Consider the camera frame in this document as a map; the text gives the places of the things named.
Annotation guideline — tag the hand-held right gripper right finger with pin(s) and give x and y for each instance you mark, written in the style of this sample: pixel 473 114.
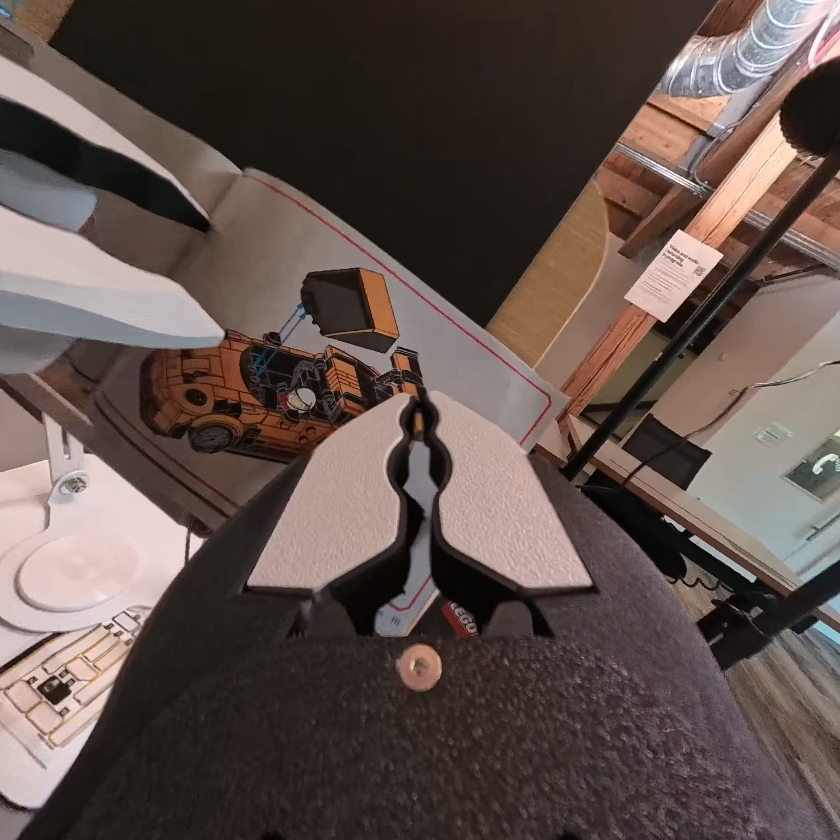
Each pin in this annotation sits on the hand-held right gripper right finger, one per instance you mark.
pixel 512 518

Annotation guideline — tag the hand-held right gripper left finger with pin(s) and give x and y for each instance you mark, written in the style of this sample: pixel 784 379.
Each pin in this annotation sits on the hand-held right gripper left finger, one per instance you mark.
pixel 328 518

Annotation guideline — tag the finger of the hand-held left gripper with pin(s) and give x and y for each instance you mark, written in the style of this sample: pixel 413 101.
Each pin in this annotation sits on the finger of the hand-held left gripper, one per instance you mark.
pixel 39 82
pixel 98 289

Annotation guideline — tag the lego instruction booklet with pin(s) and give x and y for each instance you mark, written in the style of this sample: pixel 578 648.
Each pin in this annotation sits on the lego instruction booklet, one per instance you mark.
pixel 420 315

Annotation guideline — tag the lego sticker sheet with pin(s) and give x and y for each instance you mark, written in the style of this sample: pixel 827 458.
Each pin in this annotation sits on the lego sticker sheet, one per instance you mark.
pixel 65 682

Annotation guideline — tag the white monitor stand base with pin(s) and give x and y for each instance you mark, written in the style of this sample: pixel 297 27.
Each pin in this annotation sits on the white monitor stand base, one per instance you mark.
pixel 151 525

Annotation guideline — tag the wooden side desk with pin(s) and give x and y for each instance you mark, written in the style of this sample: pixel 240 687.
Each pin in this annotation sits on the wooden side desk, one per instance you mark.
pixel 722 525

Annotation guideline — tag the black stand pole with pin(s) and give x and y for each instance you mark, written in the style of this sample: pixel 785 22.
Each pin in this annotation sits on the black stand pole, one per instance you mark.
pixel 697 329

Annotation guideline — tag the white paper notice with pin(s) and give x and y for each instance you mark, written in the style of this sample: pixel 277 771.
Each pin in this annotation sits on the white paper notice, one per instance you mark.
pixel 673 275

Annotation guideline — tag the black divider panel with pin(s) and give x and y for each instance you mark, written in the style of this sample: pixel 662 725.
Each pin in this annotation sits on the black divider panel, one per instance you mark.
pixel 394 131

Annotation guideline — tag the wooden support post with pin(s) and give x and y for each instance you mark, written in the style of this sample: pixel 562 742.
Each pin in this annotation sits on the wooden support post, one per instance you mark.
pixel 630 348

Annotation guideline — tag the silver ventilation duct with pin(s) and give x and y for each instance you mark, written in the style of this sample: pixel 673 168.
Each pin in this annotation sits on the silver ventilation duct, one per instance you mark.
pixel 741 46

